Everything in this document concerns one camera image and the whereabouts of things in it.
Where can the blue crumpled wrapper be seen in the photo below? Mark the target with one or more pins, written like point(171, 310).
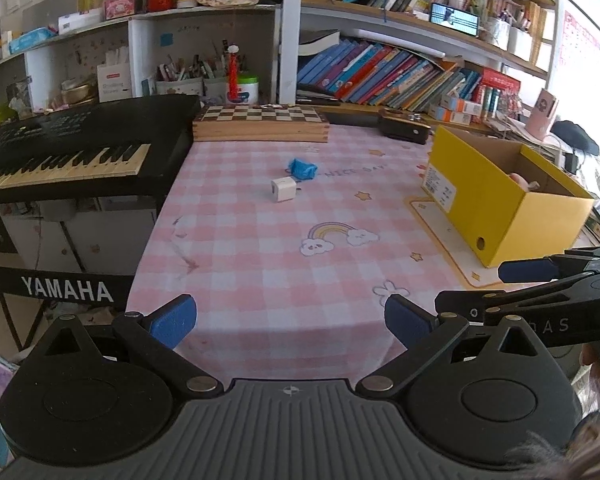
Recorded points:
point(302, 169)

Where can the white box with red label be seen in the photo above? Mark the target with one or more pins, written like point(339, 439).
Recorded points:
point(114, 82)

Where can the black bag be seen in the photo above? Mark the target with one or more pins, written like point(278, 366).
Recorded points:
point(575, 137)

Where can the red tassel ornament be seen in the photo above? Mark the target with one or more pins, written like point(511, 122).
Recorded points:
point(234, 75)

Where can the wooden chessboard box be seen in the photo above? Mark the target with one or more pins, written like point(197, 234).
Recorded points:
point(260, 125)

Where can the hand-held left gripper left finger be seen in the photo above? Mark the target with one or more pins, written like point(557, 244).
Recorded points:
point(172, 319)

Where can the stack of newspapers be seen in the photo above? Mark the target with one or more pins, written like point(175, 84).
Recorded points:
point(520, 130)

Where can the thick black book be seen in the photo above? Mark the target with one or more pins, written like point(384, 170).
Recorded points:
point(317, 42)

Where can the blue tissue pack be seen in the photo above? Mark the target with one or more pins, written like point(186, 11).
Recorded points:
point(32, 40)

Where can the pink patterned box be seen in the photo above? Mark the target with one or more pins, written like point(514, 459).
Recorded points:
point(124, 9)

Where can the yellow cardboard box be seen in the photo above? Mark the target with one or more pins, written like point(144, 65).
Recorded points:
point(485, 210)

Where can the black brown leather case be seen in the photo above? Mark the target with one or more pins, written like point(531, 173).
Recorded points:
point(402, 127)

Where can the black electronic keyboard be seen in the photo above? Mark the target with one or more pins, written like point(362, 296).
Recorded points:
point(80, 130)

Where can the pink checked desktop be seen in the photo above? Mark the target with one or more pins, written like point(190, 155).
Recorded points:
point(260, 270)

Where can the gold bowl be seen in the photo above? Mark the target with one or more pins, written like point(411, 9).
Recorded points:
point(77, 95)

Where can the orange white small boxes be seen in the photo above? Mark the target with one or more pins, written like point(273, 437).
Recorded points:
point(455, 110)

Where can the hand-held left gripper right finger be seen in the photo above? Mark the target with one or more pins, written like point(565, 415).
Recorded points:
point(405, 319)

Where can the black keyboard stand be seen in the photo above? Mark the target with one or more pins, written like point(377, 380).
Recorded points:
point(65, 290)

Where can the white shelf unit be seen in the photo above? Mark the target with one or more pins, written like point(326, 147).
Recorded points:
point(140, 40)

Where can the pink toy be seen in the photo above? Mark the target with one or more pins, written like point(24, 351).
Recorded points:
point(522, 181)

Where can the green lid wipes canister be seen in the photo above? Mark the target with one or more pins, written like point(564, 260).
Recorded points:
point(247, 90)

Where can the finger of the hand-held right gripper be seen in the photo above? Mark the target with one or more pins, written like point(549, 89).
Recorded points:
point(530, 270)
point(480, 302)

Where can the white charger plug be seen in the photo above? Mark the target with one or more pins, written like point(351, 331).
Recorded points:
point(281, 191)

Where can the red boxed book set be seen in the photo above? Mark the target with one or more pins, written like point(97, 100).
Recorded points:
point(500, 92)

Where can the white pen holder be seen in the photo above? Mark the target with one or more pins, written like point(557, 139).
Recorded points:
point(215, 87)
point(179, 86)

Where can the pink card with dark circle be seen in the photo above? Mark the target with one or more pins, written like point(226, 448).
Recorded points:
point(541, 112)

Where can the white drawer cabinet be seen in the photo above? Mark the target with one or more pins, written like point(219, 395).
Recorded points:
point(95, 240)

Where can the white storage containers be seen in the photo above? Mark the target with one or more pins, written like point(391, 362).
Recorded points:
point(510, 40)

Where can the row of colourful books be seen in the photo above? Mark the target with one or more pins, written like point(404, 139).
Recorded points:
point(380, 77)

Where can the person's right hand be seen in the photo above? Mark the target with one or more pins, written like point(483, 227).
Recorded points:
point(590, 357)

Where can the phone with lit screen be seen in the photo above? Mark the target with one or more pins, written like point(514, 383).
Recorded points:
point(455, 19)

